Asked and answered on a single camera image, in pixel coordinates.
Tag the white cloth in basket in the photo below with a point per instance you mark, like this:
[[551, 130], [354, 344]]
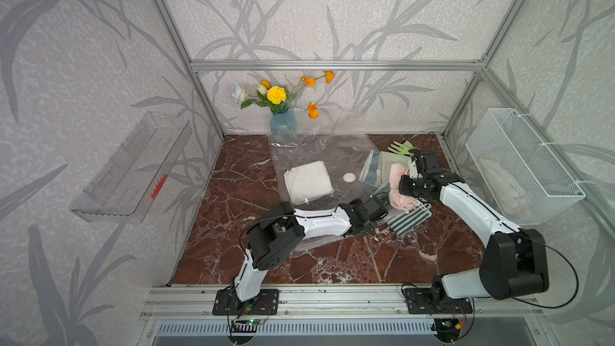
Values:
[[510, 195]]

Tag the white vacuum bag valve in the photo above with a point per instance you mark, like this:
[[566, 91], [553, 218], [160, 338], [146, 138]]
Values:
[[349, 177]]

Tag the blue glass vase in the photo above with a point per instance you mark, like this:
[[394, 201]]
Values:
[[283, 128]]

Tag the aluminium frame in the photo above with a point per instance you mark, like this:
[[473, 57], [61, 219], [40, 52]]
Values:
[[439, 65]]

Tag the circuit board with wires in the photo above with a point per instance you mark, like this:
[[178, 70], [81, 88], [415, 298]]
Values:
[[244, 326], [448, 331]]

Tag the green white striped towel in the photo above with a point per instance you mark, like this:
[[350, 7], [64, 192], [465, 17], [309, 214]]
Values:
[[404, 222]]

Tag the clear plastic vacuum bag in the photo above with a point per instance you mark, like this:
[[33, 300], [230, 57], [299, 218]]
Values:
[[341, 154]]

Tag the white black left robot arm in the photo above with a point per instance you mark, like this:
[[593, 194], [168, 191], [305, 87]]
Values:
[[269, 241]]

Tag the right circuit board with wires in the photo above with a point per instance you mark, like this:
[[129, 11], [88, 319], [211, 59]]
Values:
[[448, 331]]

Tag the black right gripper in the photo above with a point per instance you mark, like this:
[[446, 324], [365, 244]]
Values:
[[403, 186]]

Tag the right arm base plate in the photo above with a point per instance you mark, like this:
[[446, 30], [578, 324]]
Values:
[[434, 301]]

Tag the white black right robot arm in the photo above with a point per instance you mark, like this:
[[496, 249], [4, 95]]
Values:
[[514, 262]]

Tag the pink fluffy towel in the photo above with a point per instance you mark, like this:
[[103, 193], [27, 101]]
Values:
[[396, 199]]

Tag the blue white striped towel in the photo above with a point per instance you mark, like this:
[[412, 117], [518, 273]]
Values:
[[371, 171]]

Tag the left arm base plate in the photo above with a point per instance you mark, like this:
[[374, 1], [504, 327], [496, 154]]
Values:
[[227, 303]]

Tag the artificial flower bouquet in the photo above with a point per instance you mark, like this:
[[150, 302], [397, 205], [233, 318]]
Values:
[[280, 99]]

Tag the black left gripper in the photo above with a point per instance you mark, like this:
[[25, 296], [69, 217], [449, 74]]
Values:
[[370, 227]]

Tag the left circuit board with wires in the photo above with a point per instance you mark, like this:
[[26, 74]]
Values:
[[244, 326]]

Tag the white wire mesh basket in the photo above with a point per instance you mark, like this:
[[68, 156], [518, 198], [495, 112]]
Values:
[[505, 135]]

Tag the cream folded towel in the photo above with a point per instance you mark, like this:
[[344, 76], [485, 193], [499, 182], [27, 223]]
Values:
[[387, 159]]

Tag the clear plastic wall shelf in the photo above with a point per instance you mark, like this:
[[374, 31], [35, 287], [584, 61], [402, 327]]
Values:
[[128, 184]]

